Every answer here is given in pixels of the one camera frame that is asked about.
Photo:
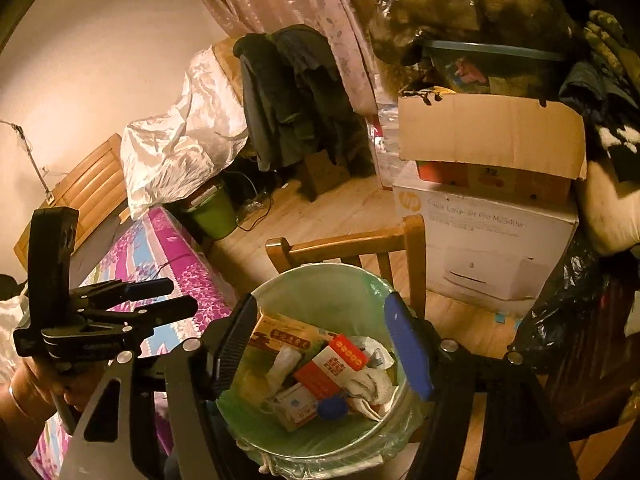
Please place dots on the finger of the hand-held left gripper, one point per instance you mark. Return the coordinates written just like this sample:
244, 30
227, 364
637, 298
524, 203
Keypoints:
165, 307
145, 288

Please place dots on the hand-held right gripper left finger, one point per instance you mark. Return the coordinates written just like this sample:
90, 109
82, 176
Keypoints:
235, 345

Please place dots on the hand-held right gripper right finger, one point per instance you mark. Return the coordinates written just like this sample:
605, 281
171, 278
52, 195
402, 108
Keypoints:
410, 345

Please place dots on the white paper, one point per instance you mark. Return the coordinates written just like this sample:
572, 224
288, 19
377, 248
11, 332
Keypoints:
375, 385

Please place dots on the white tissue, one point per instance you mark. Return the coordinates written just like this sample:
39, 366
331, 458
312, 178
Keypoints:
285, 365

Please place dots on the long red white box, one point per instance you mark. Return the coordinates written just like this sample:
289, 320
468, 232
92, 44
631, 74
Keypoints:
325, 367

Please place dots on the blue round cap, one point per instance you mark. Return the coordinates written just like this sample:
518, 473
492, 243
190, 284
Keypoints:
332, 408

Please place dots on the bin with green liner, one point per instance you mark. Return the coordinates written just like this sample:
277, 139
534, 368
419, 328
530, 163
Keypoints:
320, 290

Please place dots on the person's left forearm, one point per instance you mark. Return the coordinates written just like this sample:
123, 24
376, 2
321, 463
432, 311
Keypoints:
15, 425

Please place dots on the person's left hand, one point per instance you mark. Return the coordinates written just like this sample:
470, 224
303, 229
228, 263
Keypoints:
40, 385

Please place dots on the floral striped bedsheet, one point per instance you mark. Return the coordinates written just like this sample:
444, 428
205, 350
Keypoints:
165, 255

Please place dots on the dark grey mattress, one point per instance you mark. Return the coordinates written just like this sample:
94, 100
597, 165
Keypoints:
95, 255

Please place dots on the wooden headboard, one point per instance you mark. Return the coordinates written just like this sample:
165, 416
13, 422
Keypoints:
95, 185

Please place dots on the metal pole stand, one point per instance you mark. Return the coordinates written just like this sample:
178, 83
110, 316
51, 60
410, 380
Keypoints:
35, 165

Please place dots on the green plastic bucket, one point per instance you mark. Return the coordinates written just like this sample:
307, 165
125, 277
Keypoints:
212, 215

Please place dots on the wooden chair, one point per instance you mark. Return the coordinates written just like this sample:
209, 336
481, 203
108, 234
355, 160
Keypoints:
345, 242

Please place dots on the white printer box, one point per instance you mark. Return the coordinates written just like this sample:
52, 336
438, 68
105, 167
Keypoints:
500, 250

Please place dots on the large white satin cover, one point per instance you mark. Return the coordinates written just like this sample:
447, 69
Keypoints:
175, 145

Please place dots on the shiny black plastic bag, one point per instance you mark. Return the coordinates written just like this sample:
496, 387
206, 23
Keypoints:
560, 310

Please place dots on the small brown cardboard box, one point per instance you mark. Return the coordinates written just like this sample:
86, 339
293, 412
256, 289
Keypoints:
325, 175

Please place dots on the plastic wrapped bottle pack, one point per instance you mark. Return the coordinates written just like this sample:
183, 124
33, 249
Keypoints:
385, 150

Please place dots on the open brown cardboard box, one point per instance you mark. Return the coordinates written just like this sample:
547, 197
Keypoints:
490, 130

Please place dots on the cream cushion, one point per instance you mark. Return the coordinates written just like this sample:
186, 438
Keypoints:
605, 210

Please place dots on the tan cloth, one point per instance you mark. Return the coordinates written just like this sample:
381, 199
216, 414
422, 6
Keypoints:
227, 65

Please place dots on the black jacket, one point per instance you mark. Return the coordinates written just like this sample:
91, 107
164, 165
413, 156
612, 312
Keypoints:
320, 100

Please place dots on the black white patterned cloth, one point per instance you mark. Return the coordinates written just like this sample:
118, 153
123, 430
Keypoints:
617, 147

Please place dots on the blue plastic basin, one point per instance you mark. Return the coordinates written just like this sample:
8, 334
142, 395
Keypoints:
500, 52

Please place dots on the dark blue clothing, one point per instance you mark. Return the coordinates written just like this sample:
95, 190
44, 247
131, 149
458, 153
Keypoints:
595, 90

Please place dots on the pink patterned curtain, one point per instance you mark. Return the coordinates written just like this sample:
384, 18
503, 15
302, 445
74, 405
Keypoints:
300, 0

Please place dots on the clear bag of fur clothing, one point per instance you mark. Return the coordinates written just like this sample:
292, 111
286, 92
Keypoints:
450, 5

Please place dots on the camouflage clothing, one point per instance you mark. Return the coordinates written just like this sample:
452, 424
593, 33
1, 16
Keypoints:
610, 45

